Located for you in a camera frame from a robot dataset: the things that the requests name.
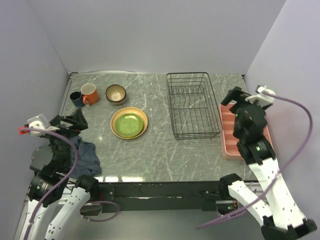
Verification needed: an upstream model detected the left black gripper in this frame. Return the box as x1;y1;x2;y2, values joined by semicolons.
44;105;87;169

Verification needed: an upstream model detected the dark blue mug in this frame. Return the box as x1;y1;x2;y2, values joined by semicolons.
69;91;85;108

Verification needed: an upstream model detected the orange mug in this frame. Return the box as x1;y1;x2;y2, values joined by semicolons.
80;83;99;105

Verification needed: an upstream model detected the dark brown patterned bowl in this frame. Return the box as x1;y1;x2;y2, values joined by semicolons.
105;84;127;106

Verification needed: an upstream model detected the clear glass plate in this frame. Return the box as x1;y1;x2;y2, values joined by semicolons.
114;112;145;138

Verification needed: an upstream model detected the beige plate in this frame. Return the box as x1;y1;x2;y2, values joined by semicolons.
110;107;148;140

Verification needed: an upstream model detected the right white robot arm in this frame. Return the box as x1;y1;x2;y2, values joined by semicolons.
219;85;317;240

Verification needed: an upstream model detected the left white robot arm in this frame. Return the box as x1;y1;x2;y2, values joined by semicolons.
18;107;100;240

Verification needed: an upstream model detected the blue cloth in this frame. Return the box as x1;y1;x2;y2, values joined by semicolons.
70;136;102;179

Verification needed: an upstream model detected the pink divided tray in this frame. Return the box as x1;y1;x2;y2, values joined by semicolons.
219;103;276;165

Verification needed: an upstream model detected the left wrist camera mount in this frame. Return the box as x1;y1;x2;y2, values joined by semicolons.
18;114;60;137

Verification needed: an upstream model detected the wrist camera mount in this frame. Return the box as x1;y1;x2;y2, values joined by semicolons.
18;114;60;137
245;85;276;110

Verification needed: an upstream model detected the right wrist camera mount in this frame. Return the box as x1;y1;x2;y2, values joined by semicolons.
245;85;276;110

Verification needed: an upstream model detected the black wire dish rack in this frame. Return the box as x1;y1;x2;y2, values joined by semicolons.
166;72;223;141

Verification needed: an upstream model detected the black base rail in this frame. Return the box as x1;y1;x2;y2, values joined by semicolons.
89;181;236;211

